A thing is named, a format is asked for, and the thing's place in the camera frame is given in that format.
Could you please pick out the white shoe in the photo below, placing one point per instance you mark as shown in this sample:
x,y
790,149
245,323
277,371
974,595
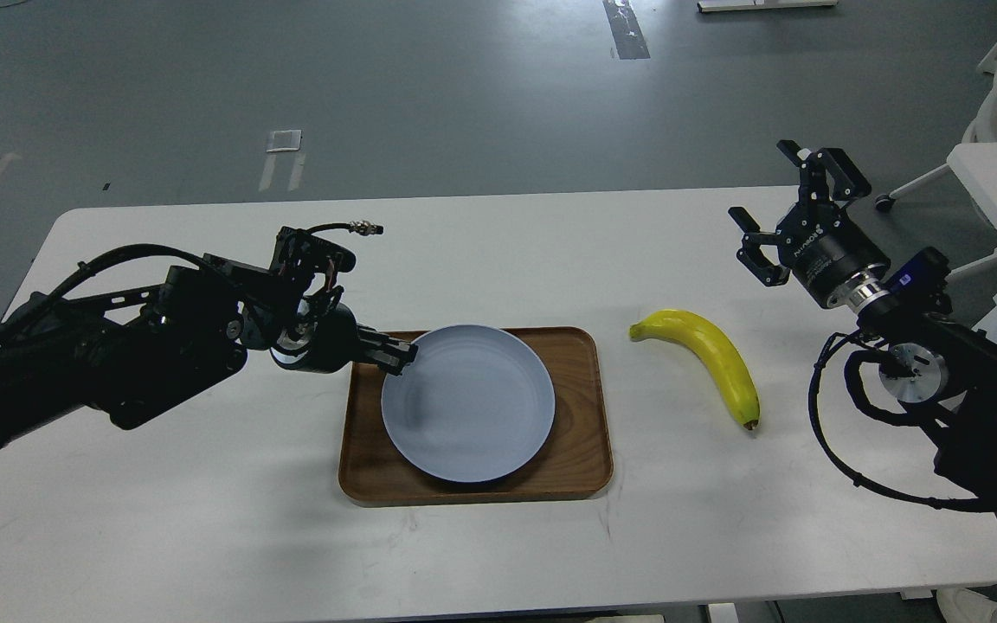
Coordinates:
x,y
960,605

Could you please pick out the yellow banana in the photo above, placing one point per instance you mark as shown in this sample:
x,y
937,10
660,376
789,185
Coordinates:
x,y
715,350

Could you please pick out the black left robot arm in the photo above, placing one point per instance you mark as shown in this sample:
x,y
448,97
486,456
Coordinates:
x,y
145,327

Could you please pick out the brown wooden tray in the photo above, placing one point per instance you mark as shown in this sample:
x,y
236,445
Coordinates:
x,y
575,462

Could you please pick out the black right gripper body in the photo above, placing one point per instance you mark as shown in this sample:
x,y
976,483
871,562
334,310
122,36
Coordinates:
x,y
825,250

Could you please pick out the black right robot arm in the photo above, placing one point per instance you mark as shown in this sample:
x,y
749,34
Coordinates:
x,y
912,365

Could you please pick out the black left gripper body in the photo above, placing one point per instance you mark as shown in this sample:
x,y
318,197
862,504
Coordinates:
x,y
328,347

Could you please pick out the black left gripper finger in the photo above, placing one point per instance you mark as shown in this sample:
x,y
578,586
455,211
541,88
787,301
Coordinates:
x,y
369,339
391,362

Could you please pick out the light blue plate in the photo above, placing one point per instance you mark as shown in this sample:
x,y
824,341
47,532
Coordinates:
x,y
476,404

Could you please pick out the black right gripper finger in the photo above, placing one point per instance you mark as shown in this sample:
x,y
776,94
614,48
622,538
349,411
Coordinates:
x,y
750,253
828,179

